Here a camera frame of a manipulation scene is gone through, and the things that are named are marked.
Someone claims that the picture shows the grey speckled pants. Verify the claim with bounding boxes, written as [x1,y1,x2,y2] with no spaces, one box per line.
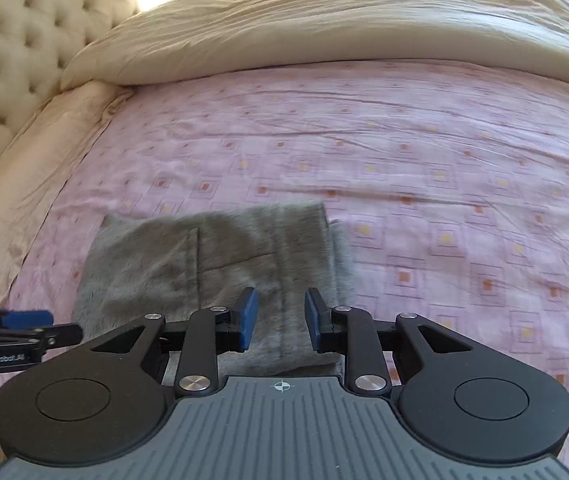
[72,202,355,377]

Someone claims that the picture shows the beige pillow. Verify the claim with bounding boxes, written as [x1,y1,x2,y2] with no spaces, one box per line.
[0,81,132,306]

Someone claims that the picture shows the pink patterned bed sheet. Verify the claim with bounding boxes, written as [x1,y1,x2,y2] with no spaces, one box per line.
[10,61,569,466]

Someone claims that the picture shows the beige duvet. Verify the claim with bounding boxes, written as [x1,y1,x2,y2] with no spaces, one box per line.
[61,0,569,89]

